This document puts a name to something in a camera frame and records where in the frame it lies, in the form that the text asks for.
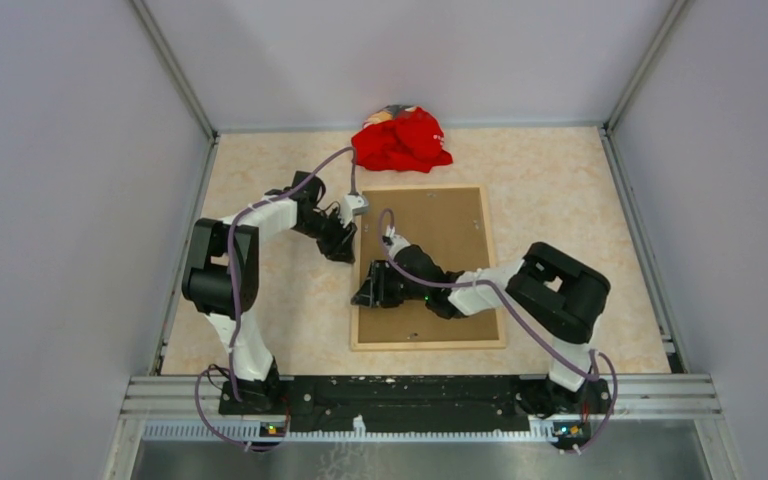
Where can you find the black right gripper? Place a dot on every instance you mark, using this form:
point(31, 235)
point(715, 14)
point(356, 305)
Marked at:
point(375, 286)

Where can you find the red crumpled cloth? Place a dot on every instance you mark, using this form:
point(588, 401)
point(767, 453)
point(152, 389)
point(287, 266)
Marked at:
point(402, 138)

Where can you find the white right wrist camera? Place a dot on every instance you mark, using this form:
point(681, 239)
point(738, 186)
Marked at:
point(393, 242)

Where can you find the brown cardboard backing board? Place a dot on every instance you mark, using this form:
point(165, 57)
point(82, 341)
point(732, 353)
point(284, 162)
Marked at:
point(450, 225)

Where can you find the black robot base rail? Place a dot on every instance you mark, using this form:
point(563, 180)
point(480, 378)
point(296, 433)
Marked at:
point(414, 404)

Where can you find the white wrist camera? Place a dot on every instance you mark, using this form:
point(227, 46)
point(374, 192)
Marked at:
point(351, 206)
point(393, 242)

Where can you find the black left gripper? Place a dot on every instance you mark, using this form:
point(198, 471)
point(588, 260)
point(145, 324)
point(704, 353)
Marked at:
point(339, 246)

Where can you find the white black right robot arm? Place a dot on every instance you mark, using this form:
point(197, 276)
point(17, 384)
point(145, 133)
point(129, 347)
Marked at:
point(554, 297)

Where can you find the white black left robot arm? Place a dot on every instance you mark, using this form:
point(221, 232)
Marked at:
point(222, 278)

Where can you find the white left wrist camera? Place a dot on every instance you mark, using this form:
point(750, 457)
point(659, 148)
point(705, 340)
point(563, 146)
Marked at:
point(351, 206)

